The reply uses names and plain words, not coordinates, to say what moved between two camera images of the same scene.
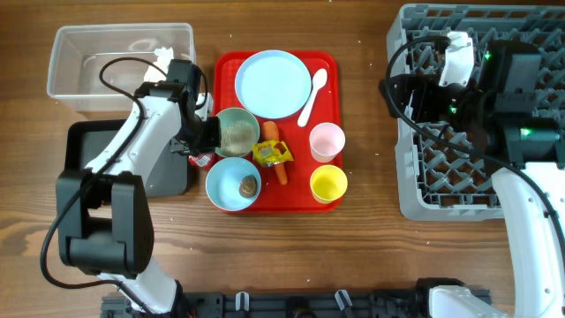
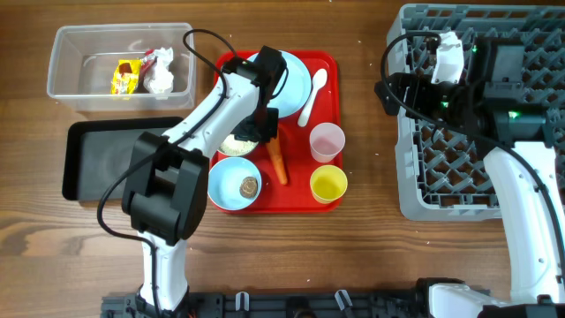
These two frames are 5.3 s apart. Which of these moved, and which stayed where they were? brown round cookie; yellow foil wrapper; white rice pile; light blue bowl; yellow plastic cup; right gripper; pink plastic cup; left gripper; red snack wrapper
Moved: red snack wrapper; left gripper; yellow foil wrapper
Stayed: yellow plastic cup; white rice pile; right gripper; brown round cookie; light blue bowl; pink plastic cup
